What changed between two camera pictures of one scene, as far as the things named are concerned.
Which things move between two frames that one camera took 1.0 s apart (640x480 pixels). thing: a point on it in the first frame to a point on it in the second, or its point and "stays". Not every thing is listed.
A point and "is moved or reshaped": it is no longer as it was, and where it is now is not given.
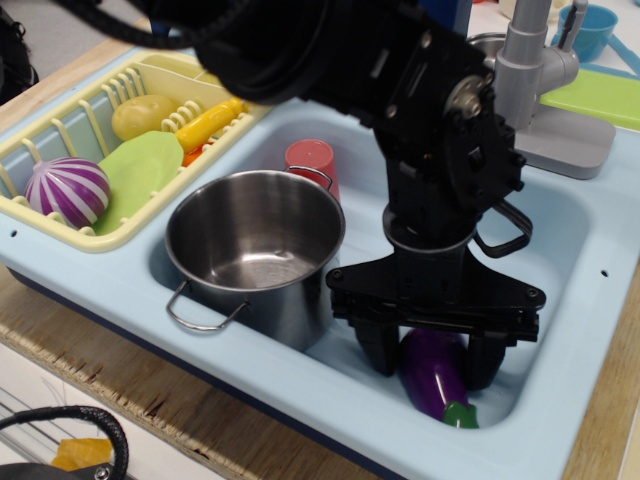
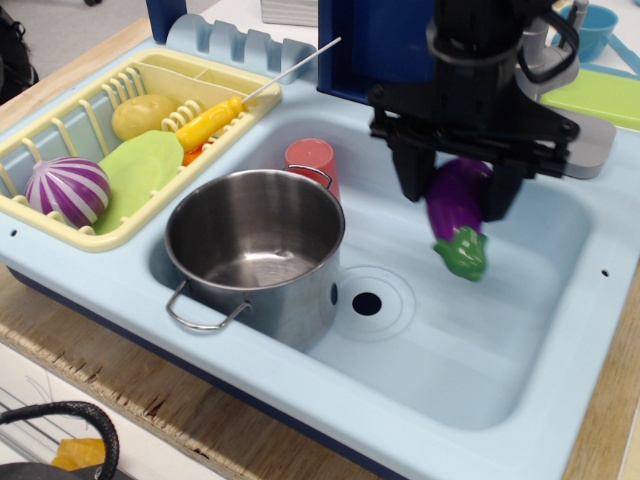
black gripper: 431,280 to 472,108
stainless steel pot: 260,250 stays
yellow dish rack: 91,160 stays
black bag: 17,72 stays
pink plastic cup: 313,159 stays
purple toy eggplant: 433,364 is moved or reshaped
